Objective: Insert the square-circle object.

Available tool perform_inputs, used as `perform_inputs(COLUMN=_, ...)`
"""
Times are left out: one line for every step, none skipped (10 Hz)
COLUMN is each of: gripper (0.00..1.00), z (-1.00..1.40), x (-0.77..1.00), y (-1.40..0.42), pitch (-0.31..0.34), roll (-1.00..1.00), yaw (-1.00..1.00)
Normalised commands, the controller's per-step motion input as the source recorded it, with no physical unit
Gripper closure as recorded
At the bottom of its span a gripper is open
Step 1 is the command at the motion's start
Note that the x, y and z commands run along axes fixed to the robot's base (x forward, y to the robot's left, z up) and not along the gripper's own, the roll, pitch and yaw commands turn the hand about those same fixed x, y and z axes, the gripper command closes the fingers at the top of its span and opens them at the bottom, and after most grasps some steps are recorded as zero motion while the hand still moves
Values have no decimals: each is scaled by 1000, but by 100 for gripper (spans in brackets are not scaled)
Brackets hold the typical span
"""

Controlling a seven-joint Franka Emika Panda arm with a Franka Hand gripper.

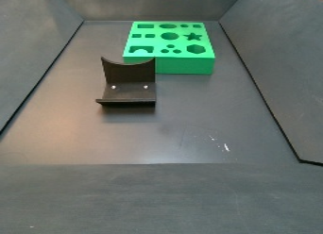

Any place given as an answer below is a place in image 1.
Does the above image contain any green shape sorter block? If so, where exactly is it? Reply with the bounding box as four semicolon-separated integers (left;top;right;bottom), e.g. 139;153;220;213
123;21;216;75

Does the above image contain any black curved holder stand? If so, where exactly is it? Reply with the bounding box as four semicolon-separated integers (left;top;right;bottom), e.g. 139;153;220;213
96;58;156;106

